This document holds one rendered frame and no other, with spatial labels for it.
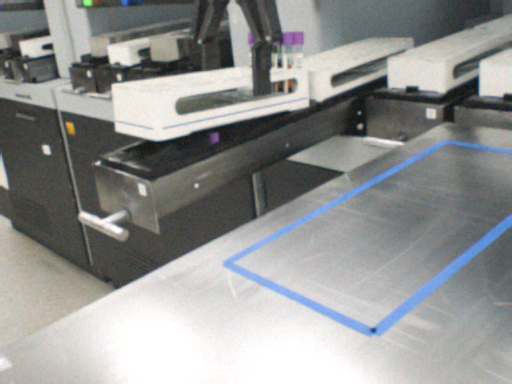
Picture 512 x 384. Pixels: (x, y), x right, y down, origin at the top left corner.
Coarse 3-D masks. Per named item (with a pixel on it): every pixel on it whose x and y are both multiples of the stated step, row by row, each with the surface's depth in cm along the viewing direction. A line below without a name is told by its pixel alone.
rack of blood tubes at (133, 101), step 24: (216, 72) 86; (240, 72) 84; (288, 72) 85; (120, 96) 74; (144, 96) 71; (168, 96) 70; (216, 96) 88; (240, 96) 86; (264, 96) 85; (288, 96) 86; (120, 120) 75; (144, 120) 72; (168, 120) 71; (192, 120) 74; (216, 120) 77; (240, 120) 80
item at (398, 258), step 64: (448, 128) 71; (320, 192) 56; (384, 192) 55; (448, 192) 53; (192, 256) 47; (256, 256) 46; (320, 256) 45; (384, 256) 44; (448, 256) 43; (64, 320) 40; (128, 320) 39; (192, 320) 39; (256, 320) 38; (320, 320) 37; (384, 320) 36; (448, 320) 36
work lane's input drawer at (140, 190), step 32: (352, 96) 97; (224, 128) 88; (256, 128) 82; (288, 128) 85; (320, 128) 90; (128, 160) 74; (160, 160) 77; (192, 160) 74; (224, 160) 77; (256, 160) 81; (128, 192) 73; (160, 192) 70; (192, 192) 73; (96, 224) 72
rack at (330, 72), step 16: (336, 48) 109; (352, 48) 107; (368, 48) 105; (384, 48) 103; (400, 48) 106; (304, 64) 98; (320, 64) 96; (336, 64) 94; (352, 64) 97; (368, 64) 110; (384, 64) 108; (320, 80) 91; (336, 80) 109; (352, 80) 107; (368, 80) 101; (320, 96) 92
